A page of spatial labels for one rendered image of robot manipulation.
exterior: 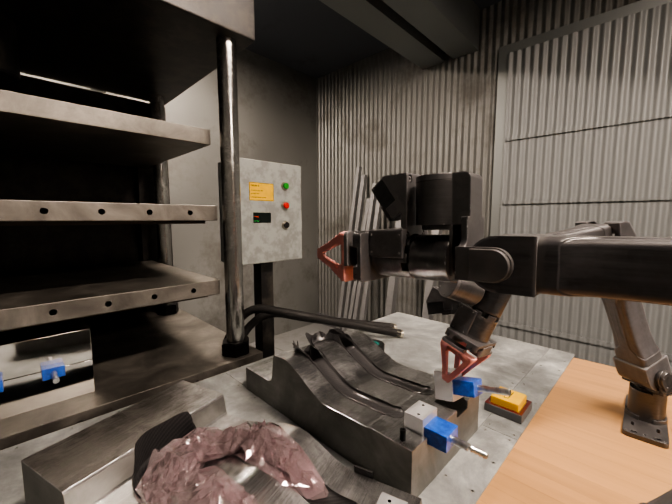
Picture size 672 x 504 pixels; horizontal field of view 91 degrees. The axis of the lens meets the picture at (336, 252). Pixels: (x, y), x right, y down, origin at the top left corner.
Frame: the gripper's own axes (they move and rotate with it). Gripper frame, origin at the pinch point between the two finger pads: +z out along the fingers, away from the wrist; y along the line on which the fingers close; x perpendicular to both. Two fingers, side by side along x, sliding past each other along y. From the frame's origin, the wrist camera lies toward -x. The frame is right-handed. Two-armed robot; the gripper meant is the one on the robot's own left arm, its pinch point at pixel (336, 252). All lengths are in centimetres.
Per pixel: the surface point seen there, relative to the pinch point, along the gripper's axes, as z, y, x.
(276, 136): 243, -172, -95
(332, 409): 6.7, -5.2, 31.0
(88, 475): 16.5, 30.9, 28.0
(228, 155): 62, -17, -27
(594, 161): -11, -224, -40
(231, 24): 57, -17, -65
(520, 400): -17, -42, 36
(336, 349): 18.4, -19.0, 26.2
